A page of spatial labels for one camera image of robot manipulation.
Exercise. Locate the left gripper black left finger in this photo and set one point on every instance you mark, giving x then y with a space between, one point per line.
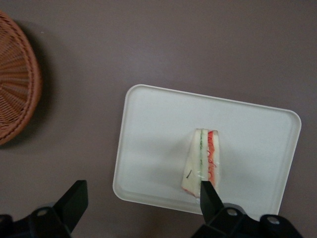
71 205

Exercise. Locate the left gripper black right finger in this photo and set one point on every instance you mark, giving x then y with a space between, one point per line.
210 200

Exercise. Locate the brown round wicker basket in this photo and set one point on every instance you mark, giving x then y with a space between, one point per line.
15 81

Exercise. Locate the triangular sandwich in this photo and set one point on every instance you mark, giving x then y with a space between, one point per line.
195 158

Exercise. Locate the cream rectangular plastic tray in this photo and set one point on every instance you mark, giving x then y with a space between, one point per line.
153 138

